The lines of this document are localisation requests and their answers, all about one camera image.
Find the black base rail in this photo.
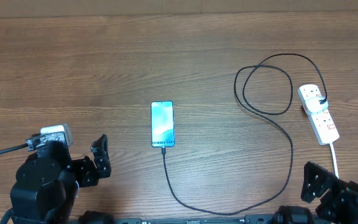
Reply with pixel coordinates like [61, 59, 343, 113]
[73, 210, 332, 224]

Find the blue Samsung Galaxy smartphone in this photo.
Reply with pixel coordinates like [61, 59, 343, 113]
[150, 101, 175, 147]

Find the white power strip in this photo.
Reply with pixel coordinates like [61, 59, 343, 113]
[297, 84, 339, 145]

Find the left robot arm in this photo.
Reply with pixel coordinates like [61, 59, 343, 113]
[0, 131, 111, 223]

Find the white power strip cord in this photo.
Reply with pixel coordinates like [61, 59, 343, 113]
[329, 142, 340, 180]

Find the black USB charging cable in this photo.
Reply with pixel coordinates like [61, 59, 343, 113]
[161, 53, 328, 217]

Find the white charger adapter plug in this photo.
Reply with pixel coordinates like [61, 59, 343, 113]
[305, 96, 328, 114]

